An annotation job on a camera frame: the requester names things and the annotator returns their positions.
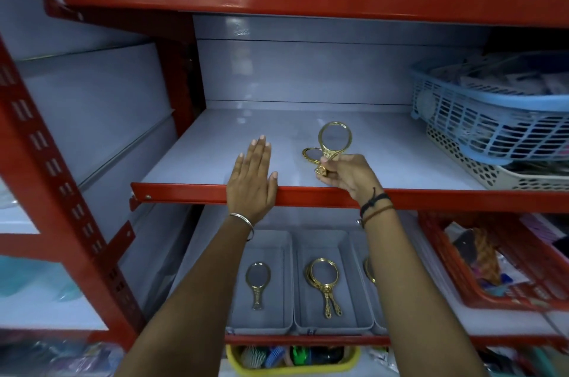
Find person's left hand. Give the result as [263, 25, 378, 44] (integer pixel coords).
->
[226, 135, 279, 226]

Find person's right hand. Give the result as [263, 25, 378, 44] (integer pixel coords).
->
[316, 153, 384, 209]

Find large gold hand mirror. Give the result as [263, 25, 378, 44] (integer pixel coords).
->
[314, 121, 353, 178]
[309, 258, 344, 318]
[363, 256, 377, 287]
[304, 262, 333, 320]

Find person's left forearm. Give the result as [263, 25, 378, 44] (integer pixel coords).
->
[115, 215, 259, 377]

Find person's right forearm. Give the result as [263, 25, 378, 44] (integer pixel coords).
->
[359, 203, 488, 377]

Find small gold hand mirror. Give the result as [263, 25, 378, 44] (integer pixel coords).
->
[302, 146, 324, 167]
[245, 261, 272, 312]

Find silver bangle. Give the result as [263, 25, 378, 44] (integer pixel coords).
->
[228, 213, 255, 242]

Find grey plastic tray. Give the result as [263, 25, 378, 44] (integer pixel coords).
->
[348, 229, 391, 336]
[292, 229, 375, 336]
[225, 229, 295, 336]

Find cream plastic perforated basket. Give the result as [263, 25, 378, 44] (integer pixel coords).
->
[426, 124, 569, 193]

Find red plastic basket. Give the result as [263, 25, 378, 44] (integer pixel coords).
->
[417, 211, 569, 314]

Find blue plastic lattice basket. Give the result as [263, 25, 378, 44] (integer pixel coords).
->
[408, 51, 569, 167]

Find blue comb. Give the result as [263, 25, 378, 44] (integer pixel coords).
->
[263, 346, 286, 369]

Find assorted goods in red basket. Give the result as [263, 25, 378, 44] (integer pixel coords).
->
[444, 214, 569, 299]

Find yellow plastic basket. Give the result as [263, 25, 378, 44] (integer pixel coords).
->
[225, 344, 362, 377]

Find packets in blue basket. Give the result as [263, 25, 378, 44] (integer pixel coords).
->
[429, 50, 569, 99]

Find teal plastic ware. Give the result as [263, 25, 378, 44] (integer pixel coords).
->
[0, 256, 83, 303]

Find pile of clear wrapped packets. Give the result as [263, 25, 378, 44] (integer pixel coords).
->
[0, 339, 126, 377]

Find black thread bracelets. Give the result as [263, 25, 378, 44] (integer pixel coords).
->
[358, 187, 397, 229]

